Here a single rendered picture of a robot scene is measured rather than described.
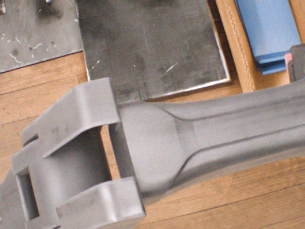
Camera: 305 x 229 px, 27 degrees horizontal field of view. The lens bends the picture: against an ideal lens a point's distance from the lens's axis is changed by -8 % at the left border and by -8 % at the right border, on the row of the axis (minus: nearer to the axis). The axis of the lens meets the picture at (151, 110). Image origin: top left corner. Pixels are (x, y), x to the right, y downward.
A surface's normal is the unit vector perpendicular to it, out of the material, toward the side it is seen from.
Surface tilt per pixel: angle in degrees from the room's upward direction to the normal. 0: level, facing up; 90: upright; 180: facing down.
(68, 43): 0
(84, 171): 26
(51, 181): 17
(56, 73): 0
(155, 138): 13
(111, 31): 0
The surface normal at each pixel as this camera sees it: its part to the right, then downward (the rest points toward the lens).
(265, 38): -0.04, -0.25
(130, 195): 0.17, -0.30
